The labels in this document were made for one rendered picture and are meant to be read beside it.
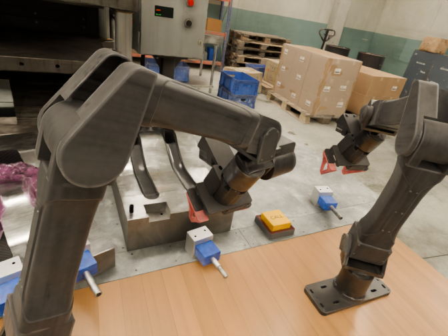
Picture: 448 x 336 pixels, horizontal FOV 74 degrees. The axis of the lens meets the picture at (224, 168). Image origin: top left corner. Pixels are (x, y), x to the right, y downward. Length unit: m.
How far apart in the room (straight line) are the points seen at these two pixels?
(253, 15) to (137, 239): 7.36
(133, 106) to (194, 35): 1.20
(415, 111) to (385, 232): 0.23
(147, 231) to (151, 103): 0.43
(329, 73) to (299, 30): 4.10
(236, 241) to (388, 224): 0.35
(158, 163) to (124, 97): 0.60
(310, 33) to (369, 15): 1.71
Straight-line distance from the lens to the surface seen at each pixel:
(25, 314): 0.43
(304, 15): 8.43
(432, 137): 0.53
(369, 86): 5.12
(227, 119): 0.39
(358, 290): 0.72
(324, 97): 4.51
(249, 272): 0.71
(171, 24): 1.44
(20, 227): 0.73
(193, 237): 0.68
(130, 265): 0.69
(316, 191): 0.99
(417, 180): 0.57
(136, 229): 0.68
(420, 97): 0.55
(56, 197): 0.32
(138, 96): 0.29
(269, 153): 0.46
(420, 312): 0.83
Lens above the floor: 1.31
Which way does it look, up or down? 28 degrees down
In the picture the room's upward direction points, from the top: 10 degrees clockwise
